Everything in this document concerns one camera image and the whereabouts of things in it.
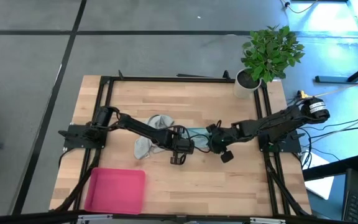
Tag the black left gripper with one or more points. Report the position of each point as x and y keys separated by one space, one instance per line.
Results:
x=182 y=144

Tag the green leafy potted plant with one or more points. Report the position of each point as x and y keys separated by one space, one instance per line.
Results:
x=269 y=53

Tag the grey waffle microfiber towel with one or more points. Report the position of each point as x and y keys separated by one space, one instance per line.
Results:
x=160 y=121

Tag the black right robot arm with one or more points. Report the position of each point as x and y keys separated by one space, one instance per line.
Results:
x=275 y=124

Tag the white plant pot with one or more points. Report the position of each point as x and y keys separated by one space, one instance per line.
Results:
x=239 y=91

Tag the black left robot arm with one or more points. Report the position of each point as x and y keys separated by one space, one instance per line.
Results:
x=141 y=129

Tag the yellow power plug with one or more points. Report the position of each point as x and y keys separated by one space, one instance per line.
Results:
x=301 y=94

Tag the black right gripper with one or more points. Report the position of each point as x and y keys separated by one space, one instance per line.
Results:
x=217 y=140

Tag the pink plastic basket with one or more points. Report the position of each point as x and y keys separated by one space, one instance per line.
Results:
x=115 y=189

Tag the black aluminium table frame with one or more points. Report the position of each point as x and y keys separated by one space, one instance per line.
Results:
x=166 y=79

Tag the black floor plug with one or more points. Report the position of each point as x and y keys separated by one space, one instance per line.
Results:
x=287 y=4

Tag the black overhead camera rail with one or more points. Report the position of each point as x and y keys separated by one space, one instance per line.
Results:
x=42 y=217

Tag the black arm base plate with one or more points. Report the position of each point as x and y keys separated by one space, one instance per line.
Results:
x=284 y=144
x=76 y=137

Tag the black standing desk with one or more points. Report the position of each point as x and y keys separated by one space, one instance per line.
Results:
x=331 y=79

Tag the light blue microfiber towel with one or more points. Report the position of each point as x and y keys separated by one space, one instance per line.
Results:
x=202 y=141

